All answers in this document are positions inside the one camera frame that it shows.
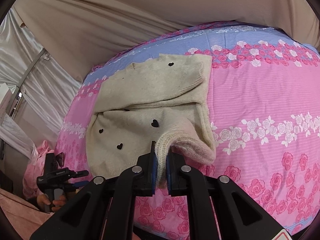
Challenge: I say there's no pink fuzzy cloth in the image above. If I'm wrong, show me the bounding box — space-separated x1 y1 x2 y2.
0 187 54 240

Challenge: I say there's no person's left hand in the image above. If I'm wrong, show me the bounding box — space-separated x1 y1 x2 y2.
37 194 67 213

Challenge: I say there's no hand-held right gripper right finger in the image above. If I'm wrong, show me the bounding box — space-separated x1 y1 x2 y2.
166 152 276 240

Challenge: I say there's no white satin curtain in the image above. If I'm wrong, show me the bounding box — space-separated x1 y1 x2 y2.
0 7 83 161

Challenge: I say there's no pink garment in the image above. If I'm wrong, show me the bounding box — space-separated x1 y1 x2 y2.
22 140 63 201

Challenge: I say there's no pink floral bed sheet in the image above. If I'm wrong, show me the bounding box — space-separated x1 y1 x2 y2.
54 21 320 240

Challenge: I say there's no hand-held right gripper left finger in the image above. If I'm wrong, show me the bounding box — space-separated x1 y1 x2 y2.
30 141 158 240

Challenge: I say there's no metal curtain pole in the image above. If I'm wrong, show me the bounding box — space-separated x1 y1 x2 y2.
7 49 51 120

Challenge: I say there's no cream sweater with black hearts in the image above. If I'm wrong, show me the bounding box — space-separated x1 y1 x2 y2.
86 54 217 183

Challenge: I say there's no beige backdrop cloth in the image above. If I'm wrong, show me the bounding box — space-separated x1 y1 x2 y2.
12 0 320 83

